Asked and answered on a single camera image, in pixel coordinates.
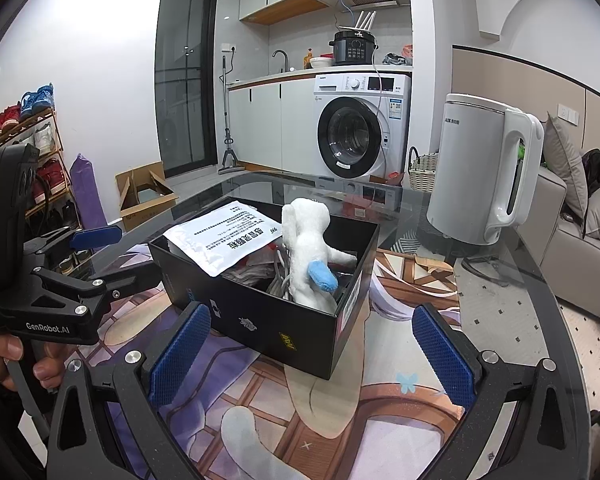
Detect white washing machine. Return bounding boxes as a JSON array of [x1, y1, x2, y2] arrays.
[[312, 72, 412, 183]]

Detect white plush toy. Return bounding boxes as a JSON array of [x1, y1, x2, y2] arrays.
[[281, 197, 358, 311]]

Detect blue shoes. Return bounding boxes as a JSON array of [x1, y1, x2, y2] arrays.
[[20, 84, 56, 121]]

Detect dark red shoes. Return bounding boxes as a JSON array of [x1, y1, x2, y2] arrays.
[[35, 160, 70, 201]]

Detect white cable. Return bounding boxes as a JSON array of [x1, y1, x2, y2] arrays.
[[266, 242, 301, 306]]

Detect flat mop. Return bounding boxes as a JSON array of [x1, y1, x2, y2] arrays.
[[217, 55, 246, 176]]

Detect grey sofa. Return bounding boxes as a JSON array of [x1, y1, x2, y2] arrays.
[[532, 165, 600, 331]]

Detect wooden shoe rack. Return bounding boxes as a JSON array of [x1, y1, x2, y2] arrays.
[[0, 107, 81, 276]]

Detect grey cushion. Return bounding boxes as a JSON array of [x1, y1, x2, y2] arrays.
[[542, 112, 588, 233]]

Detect white electric kettle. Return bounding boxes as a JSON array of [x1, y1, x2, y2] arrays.
[[426, 92, 545, 246]]

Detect brown cardboard box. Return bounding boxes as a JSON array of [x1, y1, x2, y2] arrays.
[[115, 161, 180, 231]]

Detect black glass door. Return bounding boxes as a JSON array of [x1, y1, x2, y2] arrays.
[[152, 0, 218, 178]]

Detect purple yoga mat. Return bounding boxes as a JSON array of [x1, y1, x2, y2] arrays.
[[70, 152, 108, 231]]

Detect white medicine sachet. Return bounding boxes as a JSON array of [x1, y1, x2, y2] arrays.
[[162, 200, 283, 277]]

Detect white kitchen cabinet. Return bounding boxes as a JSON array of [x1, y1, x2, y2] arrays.
[[227, 77, 321, 173]]

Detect wicker basket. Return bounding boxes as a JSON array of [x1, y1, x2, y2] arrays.
[[407, 146, 441, 193]]

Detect black pressure cooker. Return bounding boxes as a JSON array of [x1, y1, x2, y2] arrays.
[[328, 30, 378, 67]]

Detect person's left hand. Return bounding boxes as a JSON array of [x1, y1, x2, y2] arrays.
[[0, 334, 67, 395]]

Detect black cardboard box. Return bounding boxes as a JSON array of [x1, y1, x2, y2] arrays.
[[148, 199, 381, 381]]

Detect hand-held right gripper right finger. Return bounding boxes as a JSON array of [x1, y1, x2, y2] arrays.
[[411, 305, 581, 480]]

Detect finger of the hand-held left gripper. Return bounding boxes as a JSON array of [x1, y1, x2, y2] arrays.
[[24, 225, 123, 273], [82, 260, 163, 315]]

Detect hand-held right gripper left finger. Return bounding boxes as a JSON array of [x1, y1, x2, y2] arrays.
[[45, 302, 216, 480]]

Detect printed table mat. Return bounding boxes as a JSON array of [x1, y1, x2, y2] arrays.
[[75, 240, 468, 480]]

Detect white sneakers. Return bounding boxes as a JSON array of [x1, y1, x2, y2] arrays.
[[32, 122, 56, 156]]

